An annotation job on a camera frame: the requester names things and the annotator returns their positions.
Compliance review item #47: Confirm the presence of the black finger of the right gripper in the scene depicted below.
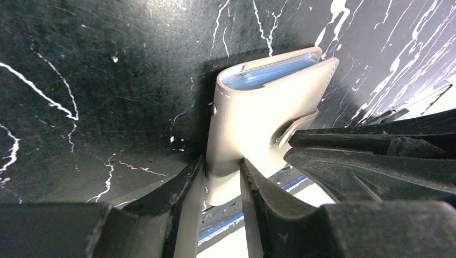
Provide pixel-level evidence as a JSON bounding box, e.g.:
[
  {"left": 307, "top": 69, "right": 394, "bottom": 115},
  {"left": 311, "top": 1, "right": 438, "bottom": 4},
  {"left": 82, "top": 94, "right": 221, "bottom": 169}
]
[{"left": 284, "top": 147, "right": 455, "bottom": 203}]

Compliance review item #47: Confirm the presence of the grey card holder wallet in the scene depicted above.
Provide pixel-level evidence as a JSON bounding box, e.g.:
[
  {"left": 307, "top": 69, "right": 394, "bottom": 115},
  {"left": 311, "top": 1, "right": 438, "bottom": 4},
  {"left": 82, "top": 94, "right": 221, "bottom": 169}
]
[{"left": 205, "top": 47, "right": 339, "bottom": 206}]

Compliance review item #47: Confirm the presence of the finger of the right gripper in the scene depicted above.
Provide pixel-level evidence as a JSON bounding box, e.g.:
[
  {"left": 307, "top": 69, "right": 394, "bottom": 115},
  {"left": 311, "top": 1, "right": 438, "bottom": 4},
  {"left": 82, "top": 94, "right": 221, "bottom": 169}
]
[{"left": 289, "top": 110, "right": 455, "bottom": 159}]

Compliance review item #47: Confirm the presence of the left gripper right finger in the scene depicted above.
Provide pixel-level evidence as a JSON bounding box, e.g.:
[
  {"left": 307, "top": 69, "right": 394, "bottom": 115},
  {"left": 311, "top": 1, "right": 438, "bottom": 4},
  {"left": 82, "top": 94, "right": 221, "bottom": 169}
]
[{"left": 240, "top": 160, "right": 455, "bottom": 257}]

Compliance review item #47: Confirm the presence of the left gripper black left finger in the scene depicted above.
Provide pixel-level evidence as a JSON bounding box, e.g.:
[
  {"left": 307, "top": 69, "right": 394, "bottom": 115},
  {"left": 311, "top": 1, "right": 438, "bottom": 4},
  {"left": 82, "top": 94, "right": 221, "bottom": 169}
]
[{"left": 1, "top": 156, "right": 204, "bottom": 257}]

